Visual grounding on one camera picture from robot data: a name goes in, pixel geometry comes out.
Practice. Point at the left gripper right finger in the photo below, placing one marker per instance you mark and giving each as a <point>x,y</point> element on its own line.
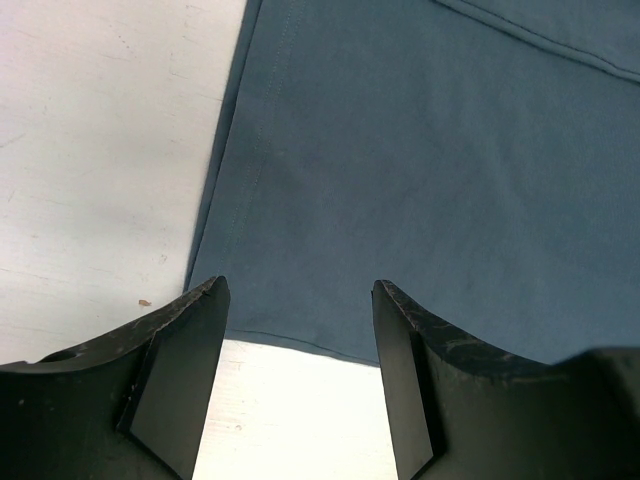
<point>461,408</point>

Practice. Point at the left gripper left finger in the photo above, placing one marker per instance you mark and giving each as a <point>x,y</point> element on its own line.
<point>129,404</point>

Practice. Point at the blue t shirt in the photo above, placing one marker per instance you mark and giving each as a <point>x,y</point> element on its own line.
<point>481,155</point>

